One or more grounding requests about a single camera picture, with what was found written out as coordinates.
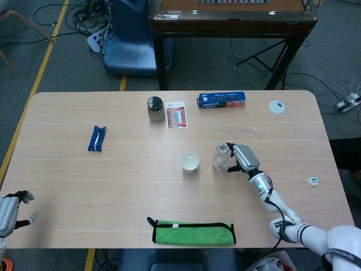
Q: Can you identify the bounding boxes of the black object beside table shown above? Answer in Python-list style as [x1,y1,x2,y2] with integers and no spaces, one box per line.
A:
[329,138,361,170]

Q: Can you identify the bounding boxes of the blue machine base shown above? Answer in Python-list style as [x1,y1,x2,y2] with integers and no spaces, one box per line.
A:
[103,0,173,77]

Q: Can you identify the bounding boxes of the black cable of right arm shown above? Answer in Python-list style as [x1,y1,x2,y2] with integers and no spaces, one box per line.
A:
[248,187,287,271]

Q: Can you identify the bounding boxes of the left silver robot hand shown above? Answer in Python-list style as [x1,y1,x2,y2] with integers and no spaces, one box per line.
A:
[0,190,39,237]

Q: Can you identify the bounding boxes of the dark wooden mahjong table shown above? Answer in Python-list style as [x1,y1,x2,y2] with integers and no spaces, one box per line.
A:
[148,0,319,91]

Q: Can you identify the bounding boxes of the white paper cup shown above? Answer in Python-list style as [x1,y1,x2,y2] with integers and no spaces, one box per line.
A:
[180,151,200,173]

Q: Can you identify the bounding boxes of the blue snack packet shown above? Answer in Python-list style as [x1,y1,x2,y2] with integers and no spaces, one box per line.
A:
[87,125,108,154]

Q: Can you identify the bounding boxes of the transparent plastic bottle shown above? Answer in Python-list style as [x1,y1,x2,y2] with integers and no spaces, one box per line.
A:
[212,142,235,171]

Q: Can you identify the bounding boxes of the white power strip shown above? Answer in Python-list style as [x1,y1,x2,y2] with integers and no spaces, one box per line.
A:
[334,93,361,113]

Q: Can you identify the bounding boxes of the glass jar with black lid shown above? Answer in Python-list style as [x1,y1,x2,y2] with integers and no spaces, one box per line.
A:
[146,96,166,122]

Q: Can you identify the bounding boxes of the red and blue postcard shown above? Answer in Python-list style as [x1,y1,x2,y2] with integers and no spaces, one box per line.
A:
[164,101,189,130]

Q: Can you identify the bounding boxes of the black stand legs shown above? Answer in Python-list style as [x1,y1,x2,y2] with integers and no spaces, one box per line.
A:
[235,39,291,76]

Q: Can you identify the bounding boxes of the green cloth with black trim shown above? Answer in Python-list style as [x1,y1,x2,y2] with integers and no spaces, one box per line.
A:
[147,216,237,246]

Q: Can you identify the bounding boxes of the tangle of black floor cables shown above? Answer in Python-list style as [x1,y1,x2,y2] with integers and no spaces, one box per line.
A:
[33,0,113,59]

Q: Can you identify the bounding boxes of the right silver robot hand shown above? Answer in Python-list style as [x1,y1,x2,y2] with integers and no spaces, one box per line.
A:
[221,142,261,173]

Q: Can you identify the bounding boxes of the orange object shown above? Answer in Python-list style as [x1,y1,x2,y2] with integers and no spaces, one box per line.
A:
[0,255,14,271]

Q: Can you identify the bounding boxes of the white loose cable coil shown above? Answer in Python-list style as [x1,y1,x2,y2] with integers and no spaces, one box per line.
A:
[341,73,361,94]

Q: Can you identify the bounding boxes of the blue cookie box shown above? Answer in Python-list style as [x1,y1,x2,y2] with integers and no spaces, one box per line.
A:
[196,90,246,110]

